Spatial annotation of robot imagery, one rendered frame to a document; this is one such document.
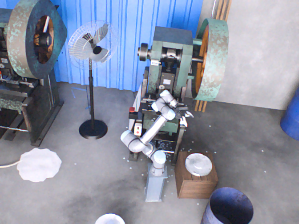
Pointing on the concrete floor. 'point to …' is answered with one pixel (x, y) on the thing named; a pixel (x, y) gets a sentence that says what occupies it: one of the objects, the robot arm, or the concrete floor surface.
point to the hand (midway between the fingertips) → (191, 122)
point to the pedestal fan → (97, 130)
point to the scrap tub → (228, 207)
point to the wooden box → (202, 184)
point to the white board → (136, 106)
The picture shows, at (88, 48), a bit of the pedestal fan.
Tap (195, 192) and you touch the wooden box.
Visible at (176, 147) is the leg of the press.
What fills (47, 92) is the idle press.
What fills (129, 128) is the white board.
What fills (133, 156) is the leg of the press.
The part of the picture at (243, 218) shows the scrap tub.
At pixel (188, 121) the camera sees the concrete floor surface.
